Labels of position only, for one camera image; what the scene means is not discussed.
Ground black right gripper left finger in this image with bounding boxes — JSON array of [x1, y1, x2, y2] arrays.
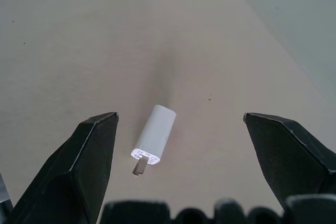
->
[[5, 111, 120, 224]]

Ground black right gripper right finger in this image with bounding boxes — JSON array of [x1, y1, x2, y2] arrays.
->
[[243, 112, 336, 212]]

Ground white plug charger adapter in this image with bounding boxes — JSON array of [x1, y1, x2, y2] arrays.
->
[[130, 104, 177, 178]]

